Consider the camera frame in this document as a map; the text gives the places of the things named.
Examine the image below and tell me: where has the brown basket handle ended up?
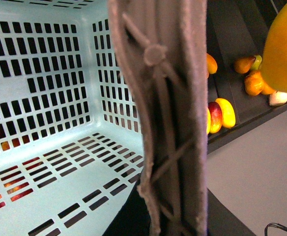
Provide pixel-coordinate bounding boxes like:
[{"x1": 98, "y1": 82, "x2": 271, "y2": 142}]
[{"x1": 108, "y1": 0, "x2": 208, "y2": 236}]

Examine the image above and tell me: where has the light teal plastic basket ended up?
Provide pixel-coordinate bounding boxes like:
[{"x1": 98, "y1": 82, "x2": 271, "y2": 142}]
[{"x1": 0, "y1": 0, "x2": 144, "y2": 236}]

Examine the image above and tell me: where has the yellow mango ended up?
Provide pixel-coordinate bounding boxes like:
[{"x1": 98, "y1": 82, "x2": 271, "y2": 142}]
[{"x1": 261, "y1": 3, "x2": 287, "y2": 92}]

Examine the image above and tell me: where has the black fruit display tray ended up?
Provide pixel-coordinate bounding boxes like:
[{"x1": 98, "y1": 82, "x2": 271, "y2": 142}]
[{"x1": 206, "y1": 0, "x2": 287, "y2": 153}]

